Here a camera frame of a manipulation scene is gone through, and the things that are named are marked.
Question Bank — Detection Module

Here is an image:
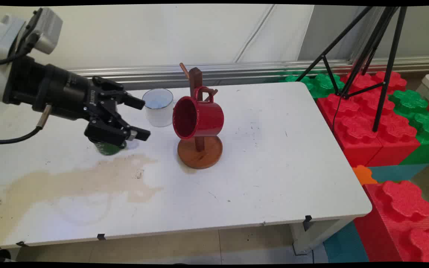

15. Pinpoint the red mug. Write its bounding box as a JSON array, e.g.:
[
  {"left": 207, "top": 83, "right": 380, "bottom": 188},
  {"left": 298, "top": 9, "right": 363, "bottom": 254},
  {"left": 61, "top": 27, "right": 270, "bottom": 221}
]
[{"left": 172, "top": 86, "right": 225, "bottom": 141}]

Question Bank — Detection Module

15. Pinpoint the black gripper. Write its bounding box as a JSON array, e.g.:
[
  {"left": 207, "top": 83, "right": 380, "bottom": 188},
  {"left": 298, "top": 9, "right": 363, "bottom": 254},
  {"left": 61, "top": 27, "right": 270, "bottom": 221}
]
[{"left": 4, "top": 56, "right": 151, "bottom": 147}]

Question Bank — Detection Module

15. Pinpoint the black tripod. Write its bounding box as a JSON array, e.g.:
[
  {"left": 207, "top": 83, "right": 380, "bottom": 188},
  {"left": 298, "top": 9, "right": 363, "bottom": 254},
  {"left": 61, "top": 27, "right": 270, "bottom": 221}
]
[{"left": 296, "top": 6, "right": 409, "bottom": 133}]

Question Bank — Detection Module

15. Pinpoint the teal foam block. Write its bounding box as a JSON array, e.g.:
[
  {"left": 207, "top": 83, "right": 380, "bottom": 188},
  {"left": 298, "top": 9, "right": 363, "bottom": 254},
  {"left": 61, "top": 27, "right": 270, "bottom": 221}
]
[
  {"left": 322, "top": 221, "right": 370, "bottom": 263},
  {"left": 367, "top": 163, "right": 429, "bottom": 184}
]

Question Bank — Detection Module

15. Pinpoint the white table leg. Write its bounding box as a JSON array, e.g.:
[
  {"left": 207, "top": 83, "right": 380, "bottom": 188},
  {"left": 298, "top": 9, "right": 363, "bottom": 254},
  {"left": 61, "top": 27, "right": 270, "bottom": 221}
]
[{"left": 289, "top": 218, "right": 353, "bottom": 256}]

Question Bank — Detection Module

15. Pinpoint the white enamel mug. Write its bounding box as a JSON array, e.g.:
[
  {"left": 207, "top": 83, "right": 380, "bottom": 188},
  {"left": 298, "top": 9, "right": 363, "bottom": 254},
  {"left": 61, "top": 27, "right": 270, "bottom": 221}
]
[{"left": 142, "top": 88, "right": 174, "bottom": 128}]

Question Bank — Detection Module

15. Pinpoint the thin black tripod cable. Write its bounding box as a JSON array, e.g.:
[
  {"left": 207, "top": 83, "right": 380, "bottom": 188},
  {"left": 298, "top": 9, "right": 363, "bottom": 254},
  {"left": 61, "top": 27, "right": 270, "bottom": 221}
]
[{"left": 332, "top": 95, "right": 344, "bottom": 135}]

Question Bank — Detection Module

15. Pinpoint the orange foam piece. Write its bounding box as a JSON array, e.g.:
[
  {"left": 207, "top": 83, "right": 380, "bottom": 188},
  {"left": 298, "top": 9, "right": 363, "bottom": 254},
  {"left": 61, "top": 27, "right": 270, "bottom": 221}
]
[{"left": 352, "top": 166, "right": 378, "bottom": 186}]

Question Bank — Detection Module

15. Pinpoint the black cable with metal plug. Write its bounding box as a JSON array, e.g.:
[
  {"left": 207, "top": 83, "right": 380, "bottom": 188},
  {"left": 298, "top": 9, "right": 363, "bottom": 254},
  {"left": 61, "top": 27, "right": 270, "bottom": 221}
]
[{"left": 0, "top": 104, "right": 53, "bottom": 145}]

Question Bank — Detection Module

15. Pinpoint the aluminium window rail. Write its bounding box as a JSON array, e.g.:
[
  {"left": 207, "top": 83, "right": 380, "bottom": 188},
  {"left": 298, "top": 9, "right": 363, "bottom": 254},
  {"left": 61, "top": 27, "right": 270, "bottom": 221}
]
[{"left": 67, "top": 56, "right": 429, "bottom": 90}]

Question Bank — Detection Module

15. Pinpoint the wooden mug tree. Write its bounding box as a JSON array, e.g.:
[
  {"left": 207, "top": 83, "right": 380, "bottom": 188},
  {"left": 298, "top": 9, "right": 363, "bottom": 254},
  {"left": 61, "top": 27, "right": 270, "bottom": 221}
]
[{"left": 177, "top": 63, "right": 223, "bottom": 170}]

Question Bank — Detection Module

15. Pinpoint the green mug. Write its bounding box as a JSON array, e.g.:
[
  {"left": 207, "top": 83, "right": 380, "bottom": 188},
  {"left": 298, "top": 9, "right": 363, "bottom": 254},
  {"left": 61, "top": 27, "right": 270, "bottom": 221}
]
[{"left": 94, "top": 138, "right": 128, "bottom": 156}]

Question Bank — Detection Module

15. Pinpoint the black camera cable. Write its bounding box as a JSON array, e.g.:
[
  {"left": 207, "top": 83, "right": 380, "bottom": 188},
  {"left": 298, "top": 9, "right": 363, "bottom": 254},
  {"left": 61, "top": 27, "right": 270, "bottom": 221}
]
[{"left": 0, "top": 33, "right": 39, "bottom": 68}]

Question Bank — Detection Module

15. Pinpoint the green foam block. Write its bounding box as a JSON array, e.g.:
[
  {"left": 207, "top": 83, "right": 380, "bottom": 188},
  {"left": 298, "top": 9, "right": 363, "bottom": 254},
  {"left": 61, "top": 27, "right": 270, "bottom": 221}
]
[
  {"left": 280, "top": 73, "right": 345, "bottom": 99},
  {"left": 389, "top": 89, "right": 429, "bottom": 165}
]

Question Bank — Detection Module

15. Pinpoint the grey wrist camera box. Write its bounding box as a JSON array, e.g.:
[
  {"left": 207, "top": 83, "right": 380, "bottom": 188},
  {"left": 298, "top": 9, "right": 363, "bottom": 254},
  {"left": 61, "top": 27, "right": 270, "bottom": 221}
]
[{"left": 25, "top": 7, "right": 63, "bottom": 55}]

